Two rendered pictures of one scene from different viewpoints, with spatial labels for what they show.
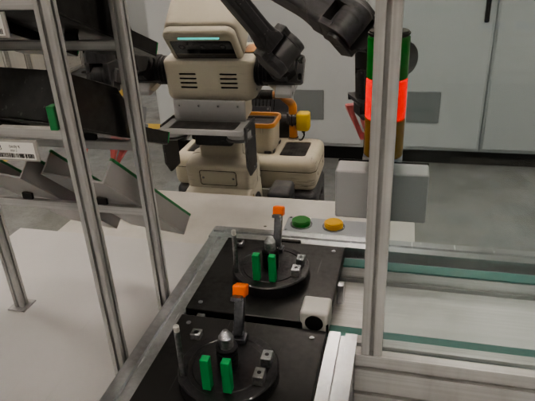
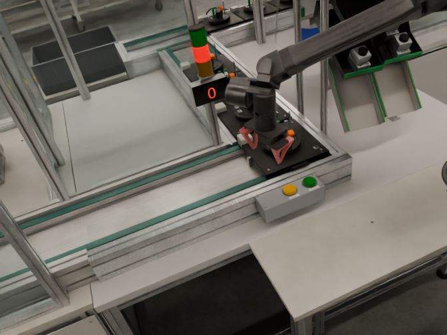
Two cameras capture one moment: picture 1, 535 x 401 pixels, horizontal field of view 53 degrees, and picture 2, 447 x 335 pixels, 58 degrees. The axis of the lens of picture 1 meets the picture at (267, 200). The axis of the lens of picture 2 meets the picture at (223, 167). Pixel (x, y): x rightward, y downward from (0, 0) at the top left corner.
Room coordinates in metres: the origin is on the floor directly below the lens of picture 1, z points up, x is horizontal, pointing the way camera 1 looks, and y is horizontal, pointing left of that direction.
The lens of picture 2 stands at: (1.69, -0.75, 1.83)
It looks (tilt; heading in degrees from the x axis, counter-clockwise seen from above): 39 degrees down; 150
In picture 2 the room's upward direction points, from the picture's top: 11 degrees counter-clockwise
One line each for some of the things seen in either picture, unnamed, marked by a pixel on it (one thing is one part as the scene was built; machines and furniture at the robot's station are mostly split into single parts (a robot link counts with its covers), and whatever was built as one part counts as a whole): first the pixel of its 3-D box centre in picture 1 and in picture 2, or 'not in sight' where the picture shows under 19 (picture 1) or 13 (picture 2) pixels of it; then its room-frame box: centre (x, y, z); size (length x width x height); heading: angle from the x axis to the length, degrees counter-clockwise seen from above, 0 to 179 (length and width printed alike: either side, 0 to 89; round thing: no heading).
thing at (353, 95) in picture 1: (370, 86); (265, 119); (1.00, -0.21, 1.26); 0.10 x 0.07 x 0.07; 5
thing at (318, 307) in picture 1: (316, 314); (245, 139); (0.70, -0.07, 0.97); 0.05 x 0.05 x 0.04; 75
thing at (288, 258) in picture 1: (271, 270); (281, 142); (0.82, 0.00, 0.98); 0.14 x 0.14 x 0.02
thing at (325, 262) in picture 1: (271, 279); (281, 146); (0.82, 0.00, 0.96); 0.24 x 0.24 x 0.02; 75
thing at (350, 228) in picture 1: (333, 238); (290, 197); (1.00, -0.14, 0.93); 0.21 x 0.07 x 0.06; 75
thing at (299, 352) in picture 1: (227, 352); (249, 103); (0.57, 0.07, 1.01); 0.24 x 0.24 x 0.13; 75
